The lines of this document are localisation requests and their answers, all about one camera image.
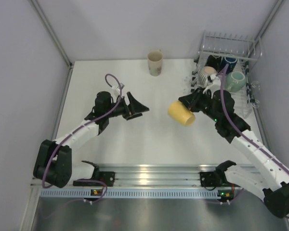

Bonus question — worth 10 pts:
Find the yellow mug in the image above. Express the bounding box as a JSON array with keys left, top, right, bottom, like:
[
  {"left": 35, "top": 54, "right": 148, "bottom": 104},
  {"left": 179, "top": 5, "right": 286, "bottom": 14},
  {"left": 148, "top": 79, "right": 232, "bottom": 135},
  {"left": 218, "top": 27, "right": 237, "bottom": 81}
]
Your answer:
[{"left": 168, "top": 101, "right": 195, "bottom": 126}]

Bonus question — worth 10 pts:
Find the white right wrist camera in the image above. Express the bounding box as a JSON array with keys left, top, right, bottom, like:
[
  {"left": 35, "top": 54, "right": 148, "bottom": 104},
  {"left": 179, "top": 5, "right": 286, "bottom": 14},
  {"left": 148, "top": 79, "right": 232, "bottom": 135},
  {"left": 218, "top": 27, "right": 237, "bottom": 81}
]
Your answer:
[{"left": 203, "top": 74, "right": 221, "bottom": 94}]

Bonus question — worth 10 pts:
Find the aluminium frame post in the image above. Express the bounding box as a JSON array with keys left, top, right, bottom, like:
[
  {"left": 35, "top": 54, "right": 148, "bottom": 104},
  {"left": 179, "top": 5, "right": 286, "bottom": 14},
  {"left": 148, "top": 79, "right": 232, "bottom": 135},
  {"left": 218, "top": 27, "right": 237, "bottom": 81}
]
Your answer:
[
  {"left": 252, "top": 0, "right": 286, "bottom": 46},
  {"left": 28, "top": 0, "right": 73, "bottom": 68}
]

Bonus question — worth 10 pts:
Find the left aluminium frame post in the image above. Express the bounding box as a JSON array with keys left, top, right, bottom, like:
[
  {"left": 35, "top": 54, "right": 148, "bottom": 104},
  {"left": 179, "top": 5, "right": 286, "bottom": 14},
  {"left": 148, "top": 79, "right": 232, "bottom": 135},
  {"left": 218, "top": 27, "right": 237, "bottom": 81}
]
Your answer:
[{"left": 28, "top": 0, "right": 73, "bottom": 68}]

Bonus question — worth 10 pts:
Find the right aluminium frame post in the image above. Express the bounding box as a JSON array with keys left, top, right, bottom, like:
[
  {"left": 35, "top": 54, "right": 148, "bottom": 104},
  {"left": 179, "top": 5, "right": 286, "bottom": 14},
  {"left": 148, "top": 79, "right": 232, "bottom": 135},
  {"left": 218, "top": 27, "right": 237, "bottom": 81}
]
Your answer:
[{"left": 252, "top": 0, "right": 286, "bottom": 46}]

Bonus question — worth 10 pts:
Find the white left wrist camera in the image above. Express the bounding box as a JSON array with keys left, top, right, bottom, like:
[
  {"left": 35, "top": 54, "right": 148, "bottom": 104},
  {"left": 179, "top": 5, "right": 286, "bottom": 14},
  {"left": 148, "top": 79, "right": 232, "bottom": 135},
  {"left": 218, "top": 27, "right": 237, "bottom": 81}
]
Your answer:
[{"left": 111, "top": 83, "right": 125, "bottom": 94}]

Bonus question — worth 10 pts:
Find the tall beige floral cup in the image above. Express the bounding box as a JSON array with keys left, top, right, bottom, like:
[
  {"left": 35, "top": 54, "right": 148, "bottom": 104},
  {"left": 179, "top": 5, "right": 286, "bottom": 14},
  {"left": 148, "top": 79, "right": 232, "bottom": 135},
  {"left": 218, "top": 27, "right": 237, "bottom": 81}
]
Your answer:
[{"left": 147, "top": 50, "right": 163, "bottom": 77}]

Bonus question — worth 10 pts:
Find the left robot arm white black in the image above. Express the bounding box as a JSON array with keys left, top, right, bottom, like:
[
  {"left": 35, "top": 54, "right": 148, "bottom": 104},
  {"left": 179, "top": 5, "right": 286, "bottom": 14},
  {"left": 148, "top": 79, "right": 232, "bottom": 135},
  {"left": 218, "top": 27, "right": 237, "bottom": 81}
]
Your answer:
[{"left": 33, "top": 91, "right": 149, "bottom": 188}]

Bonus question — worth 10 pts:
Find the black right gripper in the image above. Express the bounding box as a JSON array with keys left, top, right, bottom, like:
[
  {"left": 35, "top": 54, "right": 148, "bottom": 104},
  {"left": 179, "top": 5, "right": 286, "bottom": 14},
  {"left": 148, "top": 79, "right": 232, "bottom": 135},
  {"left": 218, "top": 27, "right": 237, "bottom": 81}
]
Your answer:
[{"left": 180, "top": 86, "right": 221, "bottom": 122}]

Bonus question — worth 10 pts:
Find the clear dish rack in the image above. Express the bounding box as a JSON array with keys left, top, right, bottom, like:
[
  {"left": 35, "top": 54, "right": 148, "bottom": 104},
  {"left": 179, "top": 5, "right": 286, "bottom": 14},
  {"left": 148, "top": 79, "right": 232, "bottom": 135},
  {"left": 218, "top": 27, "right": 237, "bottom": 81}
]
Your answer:
[{"left": 184, "top": 31, "right": 263, "bottom": 119}]

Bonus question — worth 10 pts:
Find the teal green mug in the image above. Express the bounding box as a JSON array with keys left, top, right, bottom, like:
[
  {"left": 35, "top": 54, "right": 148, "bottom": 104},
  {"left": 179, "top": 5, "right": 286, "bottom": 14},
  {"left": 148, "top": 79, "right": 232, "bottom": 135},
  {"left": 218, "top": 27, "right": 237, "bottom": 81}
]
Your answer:
[{"left": 225, "top": 71, "right": 247, "bottom": 93}]

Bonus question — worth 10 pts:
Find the perforated cable duct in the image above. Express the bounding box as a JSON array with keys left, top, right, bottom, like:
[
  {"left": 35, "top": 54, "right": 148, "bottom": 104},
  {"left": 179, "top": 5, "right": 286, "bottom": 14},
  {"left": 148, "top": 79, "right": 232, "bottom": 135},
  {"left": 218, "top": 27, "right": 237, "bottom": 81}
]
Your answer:
[{"left": 40, "top": 189, "right": 221, "bottom": 199}]

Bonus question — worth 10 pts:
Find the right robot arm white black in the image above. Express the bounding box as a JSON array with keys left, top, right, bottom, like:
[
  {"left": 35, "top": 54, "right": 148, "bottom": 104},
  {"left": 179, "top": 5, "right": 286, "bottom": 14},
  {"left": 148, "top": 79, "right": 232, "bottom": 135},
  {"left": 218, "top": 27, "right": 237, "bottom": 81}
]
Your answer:
[{"left": 178, "top": 88, "right": 289, "bottom": 218}]

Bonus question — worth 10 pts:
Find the grey striped mug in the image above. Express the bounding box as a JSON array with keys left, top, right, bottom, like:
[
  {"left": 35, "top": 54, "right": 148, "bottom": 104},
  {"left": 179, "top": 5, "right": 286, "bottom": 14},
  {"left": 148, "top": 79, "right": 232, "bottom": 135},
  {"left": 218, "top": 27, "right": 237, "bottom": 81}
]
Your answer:
[{"left": 197, "top": 66, "right": 217, "bottom": 87}]

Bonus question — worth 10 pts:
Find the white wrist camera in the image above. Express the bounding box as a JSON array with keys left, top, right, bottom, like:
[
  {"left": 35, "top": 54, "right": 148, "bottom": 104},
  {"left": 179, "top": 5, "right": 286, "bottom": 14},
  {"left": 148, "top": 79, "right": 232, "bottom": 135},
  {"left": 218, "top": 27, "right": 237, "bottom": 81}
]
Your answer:
[
  {"left": 203, "top": 74, "right": 221, "bottom": 94},
  {"left": 111, "top": 83, "right": 125, "bottom": 94}
]

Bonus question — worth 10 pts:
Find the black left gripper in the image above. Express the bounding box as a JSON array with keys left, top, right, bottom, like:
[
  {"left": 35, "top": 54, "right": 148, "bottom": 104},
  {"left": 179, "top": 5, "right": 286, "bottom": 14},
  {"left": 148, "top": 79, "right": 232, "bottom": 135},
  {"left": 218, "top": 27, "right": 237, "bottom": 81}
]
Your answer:
[{"left": 105, "top": 92, "right": 149, "bottom": 120}]

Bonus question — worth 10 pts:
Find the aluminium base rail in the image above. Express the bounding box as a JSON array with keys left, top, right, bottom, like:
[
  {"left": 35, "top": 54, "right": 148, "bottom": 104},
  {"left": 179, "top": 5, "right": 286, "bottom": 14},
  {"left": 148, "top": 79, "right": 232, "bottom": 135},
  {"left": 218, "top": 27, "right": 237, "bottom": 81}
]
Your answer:
[{"left": 66, "top": 163, "right": 217, "bottom": 188}]

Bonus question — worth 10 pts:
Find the black mug cream inside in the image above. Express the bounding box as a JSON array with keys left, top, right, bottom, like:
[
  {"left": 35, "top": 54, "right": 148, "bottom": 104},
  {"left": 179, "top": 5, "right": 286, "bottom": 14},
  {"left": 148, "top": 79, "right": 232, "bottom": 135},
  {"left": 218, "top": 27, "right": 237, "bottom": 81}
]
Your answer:
[{"left": 205, "top": 55, "right": 222, "bottom": 72}]

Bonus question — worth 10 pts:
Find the dark blue mug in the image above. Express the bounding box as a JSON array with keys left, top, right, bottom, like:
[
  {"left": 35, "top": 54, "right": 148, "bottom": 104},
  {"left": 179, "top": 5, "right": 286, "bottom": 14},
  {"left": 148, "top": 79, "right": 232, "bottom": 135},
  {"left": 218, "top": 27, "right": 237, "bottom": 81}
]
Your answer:
[{"left": 220, "top": 55, "right": 238, "bottom": 75}]

